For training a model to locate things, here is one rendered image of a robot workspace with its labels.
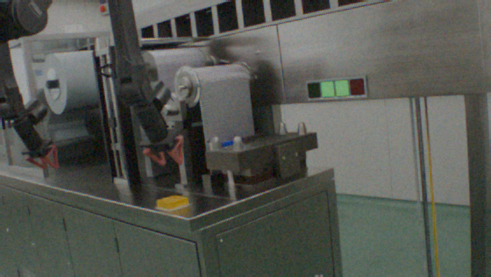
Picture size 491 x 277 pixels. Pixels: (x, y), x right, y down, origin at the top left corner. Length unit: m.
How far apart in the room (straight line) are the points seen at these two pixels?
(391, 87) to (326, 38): 0.29
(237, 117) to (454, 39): 0.80
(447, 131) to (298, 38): 2.48
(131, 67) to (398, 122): 3.26
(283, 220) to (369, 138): 2.89
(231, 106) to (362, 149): 2.84
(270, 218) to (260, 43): 0.70
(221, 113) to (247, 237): 0.48
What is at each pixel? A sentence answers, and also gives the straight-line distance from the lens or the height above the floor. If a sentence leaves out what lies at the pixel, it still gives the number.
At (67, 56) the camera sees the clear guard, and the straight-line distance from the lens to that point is 2.55.
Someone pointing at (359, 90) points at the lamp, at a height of 1.17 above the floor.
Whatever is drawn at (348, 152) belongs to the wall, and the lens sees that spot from 4.55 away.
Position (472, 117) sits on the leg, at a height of 1.06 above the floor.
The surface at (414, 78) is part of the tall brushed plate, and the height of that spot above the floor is 1.20.
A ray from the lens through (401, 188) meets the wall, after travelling 4.34.
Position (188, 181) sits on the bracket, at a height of 0.92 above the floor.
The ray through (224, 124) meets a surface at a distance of 1.71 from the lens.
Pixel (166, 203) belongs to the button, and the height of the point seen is 0.92.
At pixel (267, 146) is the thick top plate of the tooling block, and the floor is 1.02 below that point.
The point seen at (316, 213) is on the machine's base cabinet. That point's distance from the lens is 1.70.
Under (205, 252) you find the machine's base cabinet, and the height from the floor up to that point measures 0.79.
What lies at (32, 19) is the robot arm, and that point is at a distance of 0.97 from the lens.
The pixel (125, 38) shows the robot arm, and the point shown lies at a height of 1.39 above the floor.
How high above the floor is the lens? 1.25
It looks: 7 degrees down
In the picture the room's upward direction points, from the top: 7 degrees counter-clockwise
